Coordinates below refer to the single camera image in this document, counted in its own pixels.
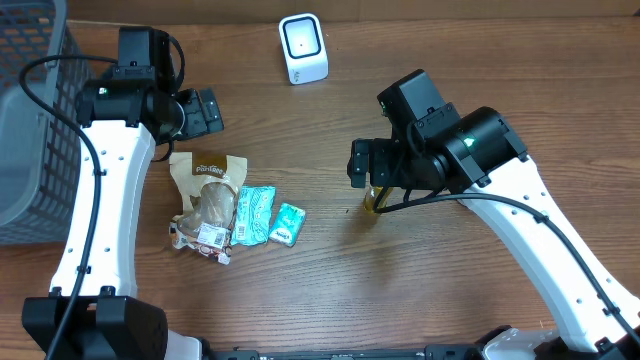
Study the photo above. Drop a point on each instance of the teal white packet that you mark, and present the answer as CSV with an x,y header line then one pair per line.
x,y
254,211

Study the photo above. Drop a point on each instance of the brown Pantree snack pouch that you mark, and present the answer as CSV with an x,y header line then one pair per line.
x,y
209,185

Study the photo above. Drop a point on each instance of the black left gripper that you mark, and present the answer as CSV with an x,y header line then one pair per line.
x,y
201,114

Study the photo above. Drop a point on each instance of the grey plastic mesh basket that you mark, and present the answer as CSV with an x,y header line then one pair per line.
x,y
40,156

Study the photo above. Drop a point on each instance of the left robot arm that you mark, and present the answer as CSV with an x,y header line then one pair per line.
x,y
92,310

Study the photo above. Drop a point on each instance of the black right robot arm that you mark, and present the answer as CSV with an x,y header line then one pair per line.
x,y
492,174

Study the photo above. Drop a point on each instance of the teal white carton pack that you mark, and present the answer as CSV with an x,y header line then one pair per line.
x,y
287,224

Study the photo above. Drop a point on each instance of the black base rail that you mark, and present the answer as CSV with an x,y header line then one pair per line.
x,y
340,355

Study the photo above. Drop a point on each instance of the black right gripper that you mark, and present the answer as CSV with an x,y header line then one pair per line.
x,y
383,156

